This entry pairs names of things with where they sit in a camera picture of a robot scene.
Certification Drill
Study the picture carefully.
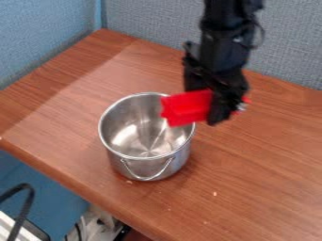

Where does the red rectangular block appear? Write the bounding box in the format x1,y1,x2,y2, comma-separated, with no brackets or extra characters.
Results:
161,89,214,127

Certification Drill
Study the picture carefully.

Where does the black strap handle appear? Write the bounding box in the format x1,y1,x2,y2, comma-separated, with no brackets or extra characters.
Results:
0,183,35,241

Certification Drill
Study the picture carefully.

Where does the white box under table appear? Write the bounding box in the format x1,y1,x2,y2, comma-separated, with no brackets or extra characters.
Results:
0,211,51,241

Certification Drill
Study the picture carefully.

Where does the shiny metal pot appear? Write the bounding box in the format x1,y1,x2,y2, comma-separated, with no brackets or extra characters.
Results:
97,92,197,182

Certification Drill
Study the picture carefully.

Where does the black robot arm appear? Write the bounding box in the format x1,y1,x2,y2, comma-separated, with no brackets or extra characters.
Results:
184,0,266,126

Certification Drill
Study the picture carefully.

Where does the white clutter under table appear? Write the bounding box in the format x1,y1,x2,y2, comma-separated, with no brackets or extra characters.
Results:
63,205,125,241

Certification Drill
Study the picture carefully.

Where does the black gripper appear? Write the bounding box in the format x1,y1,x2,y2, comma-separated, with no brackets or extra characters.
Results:
184,30,252,126

